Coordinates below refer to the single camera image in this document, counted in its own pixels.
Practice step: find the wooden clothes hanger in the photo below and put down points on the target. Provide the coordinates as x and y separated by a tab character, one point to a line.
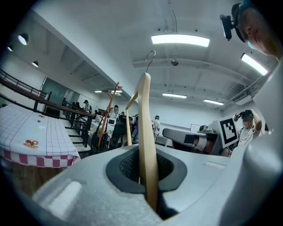
144	132

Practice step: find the white grid tablecloth pink border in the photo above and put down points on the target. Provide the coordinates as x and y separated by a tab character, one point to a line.
33	132

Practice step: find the staircase steps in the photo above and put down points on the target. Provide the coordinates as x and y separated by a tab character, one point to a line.
76	136

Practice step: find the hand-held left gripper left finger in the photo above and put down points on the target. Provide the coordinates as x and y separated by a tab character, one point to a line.
88	194

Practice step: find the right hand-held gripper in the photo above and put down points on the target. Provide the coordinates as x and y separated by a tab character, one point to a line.
228	132

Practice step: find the black head-mounted camera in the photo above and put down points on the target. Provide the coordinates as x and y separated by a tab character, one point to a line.
230	23

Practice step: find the round ceiling fixture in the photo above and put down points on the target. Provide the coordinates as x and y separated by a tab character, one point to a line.
174	62

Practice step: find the wooden table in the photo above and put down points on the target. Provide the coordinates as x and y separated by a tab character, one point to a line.
31	178

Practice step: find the whiteboard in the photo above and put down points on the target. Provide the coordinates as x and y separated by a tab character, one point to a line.
195	128

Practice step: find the brown wooden coat rack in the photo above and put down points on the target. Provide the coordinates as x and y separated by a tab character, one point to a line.
108	110

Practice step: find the black bags at rack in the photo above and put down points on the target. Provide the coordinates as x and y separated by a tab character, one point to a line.
98	141

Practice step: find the round pendant lamp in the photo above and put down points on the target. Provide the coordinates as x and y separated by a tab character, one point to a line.
35	64
10	47
23	39

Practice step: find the large rectangular ceiling light panel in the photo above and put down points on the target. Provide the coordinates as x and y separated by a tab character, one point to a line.
180	40

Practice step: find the black railing with wooden handrail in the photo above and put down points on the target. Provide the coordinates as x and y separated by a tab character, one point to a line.
44	102

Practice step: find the ceiling air vent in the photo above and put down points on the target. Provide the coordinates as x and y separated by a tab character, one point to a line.
239	96

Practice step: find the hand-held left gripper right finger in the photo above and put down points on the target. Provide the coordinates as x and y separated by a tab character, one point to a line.
199	181

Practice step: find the person's head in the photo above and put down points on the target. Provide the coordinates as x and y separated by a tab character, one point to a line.
258	28

